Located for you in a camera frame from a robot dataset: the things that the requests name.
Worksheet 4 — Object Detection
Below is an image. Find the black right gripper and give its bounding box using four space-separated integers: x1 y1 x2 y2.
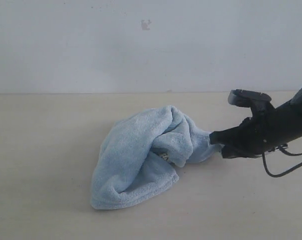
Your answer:
209 103 296 159

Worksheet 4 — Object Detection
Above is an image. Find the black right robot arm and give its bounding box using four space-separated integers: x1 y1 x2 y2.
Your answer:
209 88 302 159

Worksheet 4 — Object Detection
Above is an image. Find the light blue fluffy towel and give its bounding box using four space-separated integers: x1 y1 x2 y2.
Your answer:
90 105 222 210

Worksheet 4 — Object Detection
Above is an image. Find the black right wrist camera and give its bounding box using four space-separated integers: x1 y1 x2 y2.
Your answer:
227 89 271 111

